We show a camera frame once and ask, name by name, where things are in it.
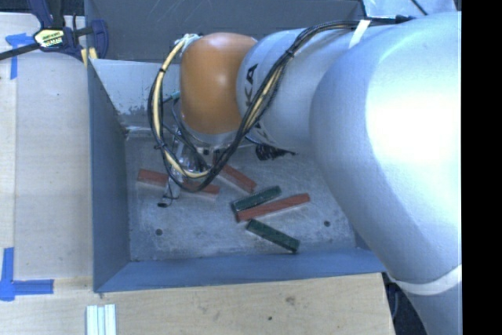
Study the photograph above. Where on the pale wood flat board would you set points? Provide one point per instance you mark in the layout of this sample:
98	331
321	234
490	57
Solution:
51	168

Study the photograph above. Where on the grey metal bin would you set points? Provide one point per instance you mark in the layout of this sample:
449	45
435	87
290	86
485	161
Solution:
196	231

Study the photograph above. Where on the dark green flat block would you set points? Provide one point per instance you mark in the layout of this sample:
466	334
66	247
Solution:
257	198
272	235

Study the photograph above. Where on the red-brown flat block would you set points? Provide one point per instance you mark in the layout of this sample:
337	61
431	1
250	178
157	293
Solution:
241	177
274	207

